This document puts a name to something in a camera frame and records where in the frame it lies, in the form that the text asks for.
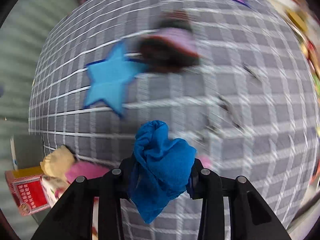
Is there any pink towel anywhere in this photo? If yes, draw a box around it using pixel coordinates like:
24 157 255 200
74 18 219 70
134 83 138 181
65 161 109 184

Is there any beige cloth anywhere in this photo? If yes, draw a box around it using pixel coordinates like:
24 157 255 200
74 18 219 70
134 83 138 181
40 145 75 181

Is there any blue cloth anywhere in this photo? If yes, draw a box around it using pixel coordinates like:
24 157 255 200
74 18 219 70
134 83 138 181
127 120 196 224

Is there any dark purple knit sock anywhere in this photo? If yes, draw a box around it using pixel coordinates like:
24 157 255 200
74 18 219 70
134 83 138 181
138 11 200 73

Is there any red patterned barcode box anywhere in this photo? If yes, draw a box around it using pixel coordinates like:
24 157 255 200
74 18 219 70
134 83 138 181
4 166 50 216

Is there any white open cardboard box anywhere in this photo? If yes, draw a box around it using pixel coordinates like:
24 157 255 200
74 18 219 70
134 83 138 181
10 134 44 170

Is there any grey checked star tablecloth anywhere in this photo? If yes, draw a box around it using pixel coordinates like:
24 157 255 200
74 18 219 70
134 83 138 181
29 0 319 239

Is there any green curtain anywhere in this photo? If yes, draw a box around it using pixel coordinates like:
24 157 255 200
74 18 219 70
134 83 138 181
1 0 76 239

